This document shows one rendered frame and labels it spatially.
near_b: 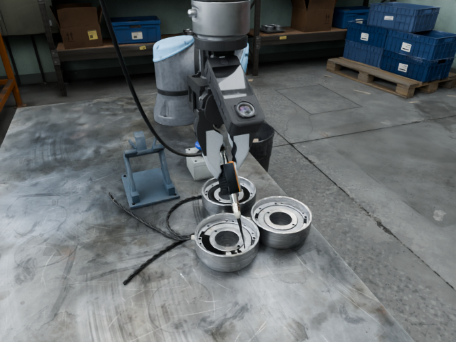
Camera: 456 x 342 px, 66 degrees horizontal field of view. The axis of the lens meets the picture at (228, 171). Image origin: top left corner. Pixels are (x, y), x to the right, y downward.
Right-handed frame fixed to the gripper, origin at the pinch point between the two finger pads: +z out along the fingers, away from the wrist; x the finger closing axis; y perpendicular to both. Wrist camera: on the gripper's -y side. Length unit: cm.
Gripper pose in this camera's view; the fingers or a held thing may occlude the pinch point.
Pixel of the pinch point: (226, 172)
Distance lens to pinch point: 55.3
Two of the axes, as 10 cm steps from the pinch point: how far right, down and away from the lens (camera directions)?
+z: 0.0, 8.6, 5.2
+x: -9.2, 2.0, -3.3
